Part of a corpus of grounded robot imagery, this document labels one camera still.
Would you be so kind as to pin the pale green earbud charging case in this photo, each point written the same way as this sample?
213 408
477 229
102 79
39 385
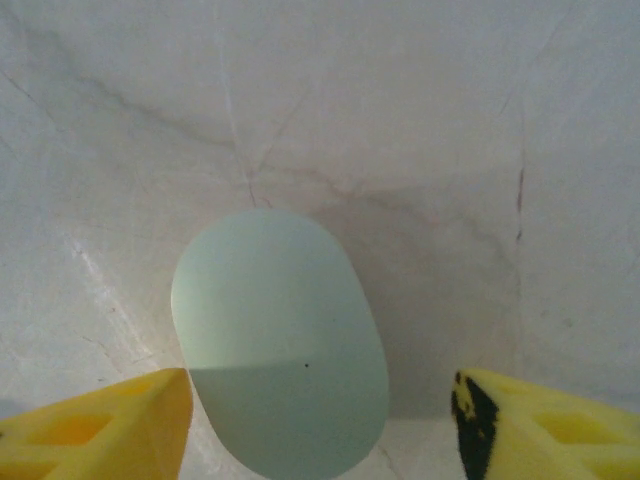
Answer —
280 325

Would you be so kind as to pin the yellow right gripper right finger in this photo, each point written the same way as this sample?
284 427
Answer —
550 435

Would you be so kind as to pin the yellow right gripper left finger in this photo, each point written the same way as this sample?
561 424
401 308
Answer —
75 435

